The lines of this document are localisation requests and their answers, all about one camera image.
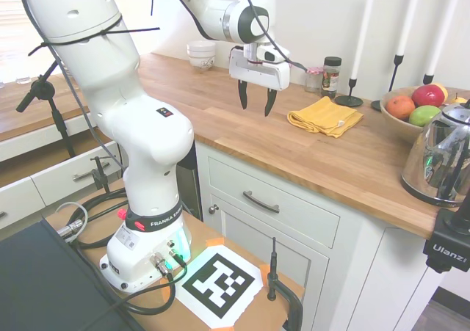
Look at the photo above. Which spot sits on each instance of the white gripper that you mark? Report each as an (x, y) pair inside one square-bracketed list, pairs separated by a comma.
[(257, 73)]

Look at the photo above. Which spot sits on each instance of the green apple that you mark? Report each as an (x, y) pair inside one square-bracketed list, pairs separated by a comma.
[(424, 116)]

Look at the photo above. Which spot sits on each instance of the shiny steel electric kettle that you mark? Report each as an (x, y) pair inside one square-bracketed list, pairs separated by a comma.
[(437, 155)]

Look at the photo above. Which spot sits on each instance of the wooden fruit bowl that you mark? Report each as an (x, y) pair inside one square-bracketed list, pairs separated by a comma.
[(396, 125)]

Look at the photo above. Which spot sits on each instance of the short black candle holder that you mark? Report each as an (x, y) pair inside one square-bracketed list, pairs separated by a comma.
[(349, 100)]

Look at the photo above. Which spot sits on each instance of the brown robot mounting board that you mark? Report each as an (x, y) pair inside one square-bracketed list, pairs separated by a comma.
[(154, 312)]

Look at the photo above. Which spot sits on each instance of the medium black candle holder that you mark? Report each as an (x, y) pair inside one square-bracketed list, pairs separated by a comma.
[(428, 79)]

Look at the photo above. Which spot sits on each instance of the window blind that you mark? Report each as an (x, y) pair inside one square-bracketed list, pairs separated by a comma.
[(14, 41)]

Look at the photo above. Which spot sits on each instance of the white bowl with floral print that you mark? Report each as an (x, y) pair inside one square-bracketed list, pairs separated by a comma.
[(202, 63)]

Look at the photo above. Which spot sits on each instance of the black flat box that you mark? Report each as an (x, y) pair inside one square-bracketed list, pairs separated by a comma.
[(40, 283)]

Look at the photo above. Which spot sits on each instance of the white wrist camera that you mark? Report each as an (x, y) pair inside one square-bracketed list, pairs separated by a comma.
[(271, 55)]

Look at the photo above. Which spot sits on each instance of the glass jar red checked lid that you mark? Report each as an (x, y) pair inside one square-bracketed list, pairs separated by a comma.
[(312, 79)]

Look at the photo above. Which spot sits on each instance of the small clear glass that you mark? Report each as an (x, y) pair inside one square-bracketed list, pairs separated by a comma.
[(24, 80)]

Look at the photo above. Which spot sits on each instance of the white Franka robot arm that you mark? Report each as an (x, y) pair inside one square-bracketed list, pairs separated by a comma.
[(110, 100)]

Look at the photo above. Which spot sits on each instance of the tall black candle holder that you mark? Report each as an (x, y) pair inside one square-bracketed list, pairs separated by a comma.
[(394, 72)]

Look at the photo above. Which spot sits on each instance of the spice jar with black lid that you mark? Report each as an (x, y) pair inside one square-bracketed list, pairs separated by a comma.
[(330, 79)]

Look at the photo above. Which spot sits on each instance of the black zip tie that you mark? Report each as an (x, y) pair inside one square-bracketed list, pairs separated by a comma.
[(110, 32)]

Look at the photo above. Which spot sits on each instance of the large black bar clamp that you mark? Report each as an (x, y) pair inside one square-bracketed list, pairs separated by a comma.
[(272, 272)]

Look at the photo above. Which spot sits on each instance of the yellow terry cloth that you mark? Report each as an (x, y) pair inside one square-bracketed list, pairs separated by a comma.
[(323, 116)]

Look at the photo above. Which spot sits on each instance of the black tripod camera stand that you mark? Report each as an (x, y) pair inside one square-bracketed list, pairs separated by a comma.
[(58, 122)]

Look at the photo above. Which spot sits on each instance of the red apple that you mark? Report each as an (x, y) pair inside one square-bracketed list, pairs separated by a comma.
[(427, 95)]

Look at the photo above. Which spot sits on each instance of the white taper candle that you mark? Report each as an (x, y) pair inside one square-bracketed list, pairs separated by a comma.
[(442, 30), (409, 19), (363, 30)]

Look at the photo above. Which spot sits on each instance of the black Ulanzi camera clamp stand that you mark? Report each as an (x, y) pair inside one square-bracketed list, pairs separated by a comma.
[(446, 250)]

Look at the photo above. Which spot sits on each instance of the small black bar clamp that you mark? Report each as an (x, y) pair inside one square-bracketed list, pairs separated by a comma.
[(99, 177)]

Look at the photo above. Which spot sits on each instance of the round metal cabinet knob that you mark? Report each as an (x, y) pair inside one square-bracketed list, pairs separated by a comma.
[(213, 209)]

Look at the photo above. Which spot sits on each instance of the yellow fruit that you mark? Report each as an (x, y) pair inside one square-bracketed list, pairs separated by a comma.
[(443, 90)]

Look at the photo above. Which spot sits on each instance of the black appliance front panel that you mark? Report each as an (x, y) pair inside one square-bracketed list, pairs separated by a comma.
[(191, 184)]

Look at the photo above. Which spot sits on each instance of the black and white marker sheet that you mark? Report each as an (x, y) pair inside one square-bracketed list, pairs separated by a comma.
[(220, 285)]

